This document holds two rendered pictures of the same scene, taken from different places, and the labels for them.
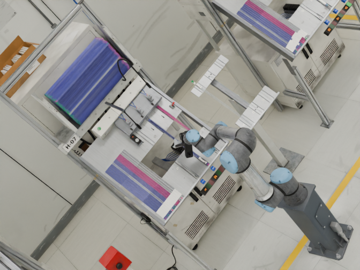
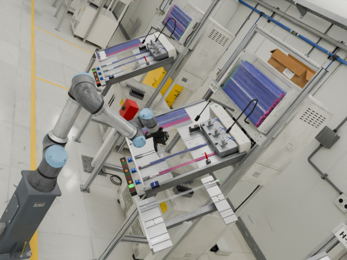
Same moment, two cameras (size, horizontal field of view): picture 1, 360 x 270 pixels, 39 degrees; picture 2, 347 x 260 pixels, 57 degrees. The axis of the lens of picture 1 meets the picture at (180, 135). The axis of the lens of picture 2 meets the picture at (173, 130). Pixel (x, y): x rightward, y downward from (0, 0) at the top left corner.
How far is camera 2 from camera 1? 2.79 m
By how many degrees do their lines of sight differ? 60
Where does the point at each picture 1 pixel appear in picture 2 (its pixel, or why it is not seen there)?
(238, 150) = (80, 78)
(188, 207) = (139, 187)
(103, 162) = (192, 110)
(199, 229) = (124, 200)
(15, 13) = not seen: outside the picture
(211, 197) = not seen: hidden behind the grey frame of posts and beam
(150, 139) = (189, 140)
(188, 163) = (151, 156)
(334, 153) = not seen: outside the picture
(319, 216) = (13, 200)
